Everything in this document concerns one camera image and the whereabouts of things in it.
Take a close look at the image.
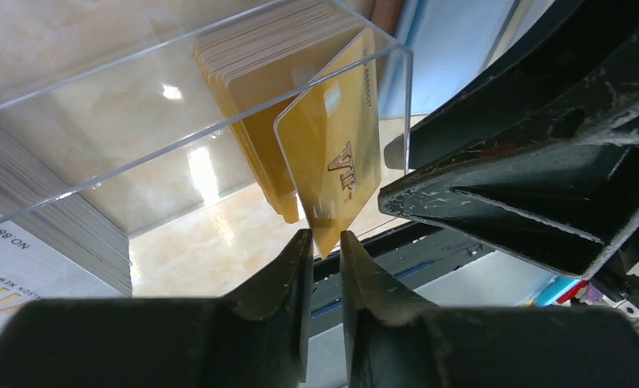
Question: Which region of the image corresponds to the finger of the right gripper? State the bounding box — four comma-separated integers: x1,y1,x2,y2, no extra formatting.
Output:
384,1,639,170
378,95,639,278

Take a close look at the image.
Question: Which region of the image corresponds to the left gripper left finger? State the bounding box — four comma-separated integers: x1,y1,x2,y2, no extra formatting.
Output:
0,229,313,387

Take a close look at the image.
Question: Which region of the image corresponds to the clear plastic card box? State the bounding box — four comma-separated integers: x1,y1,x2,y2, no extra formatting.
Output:
0,1,413,235

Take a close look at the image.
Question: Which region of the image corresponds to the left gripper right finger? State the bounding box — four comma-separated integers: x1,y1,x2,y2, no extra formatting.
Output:
340,231,639,387

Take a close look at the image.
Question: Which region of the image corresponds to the grey white credit card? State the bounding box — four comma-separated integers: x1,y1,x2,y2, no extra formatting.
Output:
0,129,132,330

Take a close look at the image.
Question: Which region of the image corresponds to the yellow credit card stack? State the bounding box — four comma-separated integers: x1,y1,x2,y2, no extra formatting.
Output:
193,1,364,224

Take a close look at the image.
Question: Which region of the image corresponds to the brown leather card holder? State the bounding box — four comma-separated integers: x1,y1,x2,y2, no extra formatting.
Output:
369,0,572,121

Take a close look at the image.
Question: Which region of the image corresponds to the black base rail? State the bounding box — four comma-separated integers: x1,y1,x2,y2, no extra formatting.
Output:
309,221,494,337

